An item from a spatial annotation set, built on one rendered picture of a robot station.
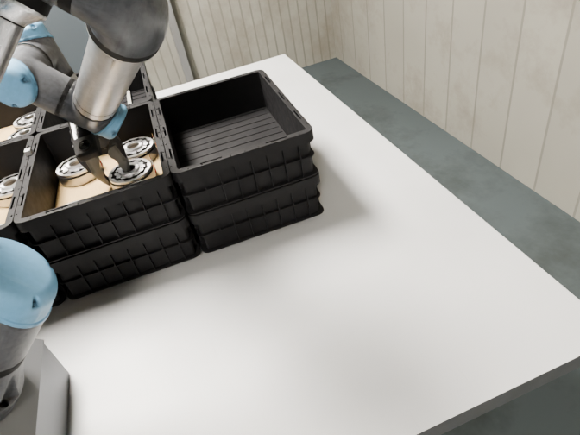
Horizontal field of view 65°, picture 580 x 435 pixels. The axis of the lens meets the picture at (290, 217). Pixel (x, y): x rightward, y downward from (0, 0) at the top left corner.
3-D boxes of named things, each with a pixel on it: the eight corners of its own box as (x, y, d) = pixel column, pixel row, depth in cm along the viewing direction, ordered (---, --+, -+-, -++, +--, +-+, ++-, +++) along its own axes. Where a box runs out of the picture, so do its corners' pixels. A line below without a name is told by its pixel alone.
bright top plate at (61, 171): (98, 168, 110) (97, 167, 110) (56, 183, 108) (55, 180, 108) (96, 150, 118) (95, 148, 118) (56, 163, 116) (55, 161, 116)
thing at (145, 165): (154, 176, 104) (152, 173, 103) (109, 190, 102) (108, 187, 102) (149, 155, 111) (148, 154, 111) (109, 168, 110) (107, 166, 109)
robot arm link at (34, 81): (60, 92, 78) (78, 67, 87) (-11, 57, 74) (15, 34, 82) (47, 127, 82) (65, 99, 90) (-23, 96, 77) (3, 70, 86)
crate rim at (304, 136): (316, 140, 94) (315, 129, 93) (175, 185, 90) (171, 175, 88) (263, 76, 125) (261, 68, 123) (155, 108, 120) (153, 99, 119)
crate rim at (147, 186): (174, 185, 90) (171, 175, 88) (18, 235, 85) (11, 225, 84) (155, 108, 120) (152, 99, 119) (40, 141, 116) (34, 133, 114)
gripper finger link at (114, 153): (139, 160, 111) (113, 132, 105) (141, 173, 107) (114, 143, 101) (128, 167, 112) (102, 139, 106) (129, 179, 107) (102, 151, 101)
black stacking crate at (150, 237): (204, 259, 103) (188, 218, 95) (69, 305, 98) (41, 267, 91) (179, 173, 133) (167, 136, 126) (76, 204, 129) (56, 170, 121)
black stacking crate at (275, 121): (321, 178, 100) (314, 132, 93) (190, 221, 96) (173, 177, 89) (269, 109, 131) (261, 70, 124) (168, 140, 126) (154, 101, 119)
